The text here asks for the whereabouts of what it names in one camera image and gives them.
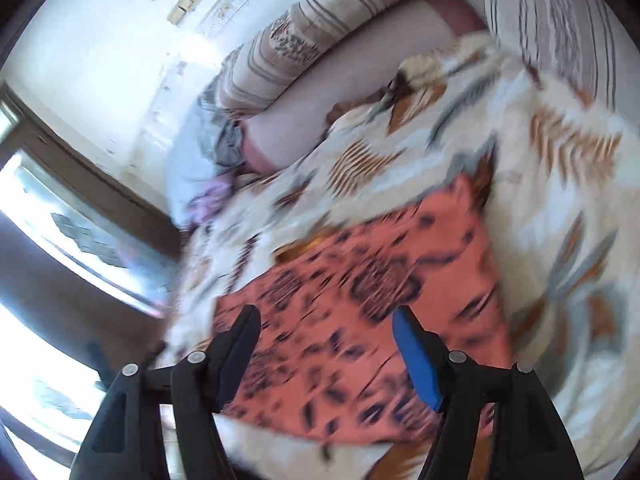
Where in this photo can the pink bed sheet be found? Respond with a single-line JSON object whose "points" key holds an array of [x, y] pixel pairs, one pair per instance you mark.
{"points": [[361, 64]]}

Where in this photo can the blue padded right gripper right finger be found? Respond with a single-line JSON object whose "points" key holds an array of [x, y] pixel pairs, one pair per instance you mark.
{"points": [[529, 440]]}

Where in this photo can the window with dark frame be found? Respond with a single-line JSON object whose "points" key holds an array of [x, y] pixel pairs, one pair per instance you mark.
{"points": [[87, 270]]}

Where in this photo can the wall switch plate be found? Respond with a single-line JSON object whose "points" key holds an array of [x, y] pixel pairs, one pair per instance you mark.
{"points": [[179, 11]]}

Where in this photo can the cream leaf patterned blanket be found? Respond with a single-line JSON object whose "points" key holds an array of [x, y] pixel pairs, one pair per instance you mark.
{"points": [[557, 177]]}

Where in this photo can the striped beige long pillow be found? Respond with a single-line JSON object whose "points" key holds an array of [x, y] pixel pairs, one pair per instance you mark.
{"points": [[257, 72]]}

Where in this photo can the purple patterned cloth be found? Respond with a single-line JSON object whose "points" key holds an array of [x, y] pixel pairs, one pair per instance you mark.
{"points": [[210, 201]]}

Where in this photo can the light blue grey cloth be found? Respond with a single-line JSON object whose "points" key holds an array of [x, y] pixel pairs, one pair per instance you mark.
{"points": [[208, 144]]}

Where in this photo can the orange black floral garment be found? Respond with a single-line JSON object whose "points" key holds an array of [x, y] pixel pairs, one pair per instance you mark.
{"points": [[326, 366]]}

